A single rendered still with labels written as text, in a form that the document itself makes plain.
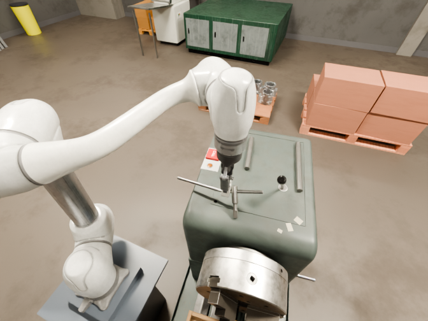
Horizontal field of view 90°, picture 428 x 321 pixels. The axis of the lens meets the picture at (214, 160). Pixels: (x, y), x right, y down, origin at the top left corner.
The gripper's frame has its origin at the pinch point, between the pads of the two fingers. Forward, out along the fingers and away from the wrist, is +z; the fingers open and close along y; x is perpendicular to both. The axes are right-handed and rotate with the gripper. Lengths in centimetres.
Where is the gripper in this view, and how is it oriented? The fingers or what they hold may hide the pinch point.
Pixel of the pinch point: (226, 188)
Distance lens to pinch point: 76.2
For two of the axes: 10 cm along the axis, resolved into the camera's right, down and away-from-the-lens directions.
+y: -2.6, 7.1, -6.6
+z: -0.1, 6.8, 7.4
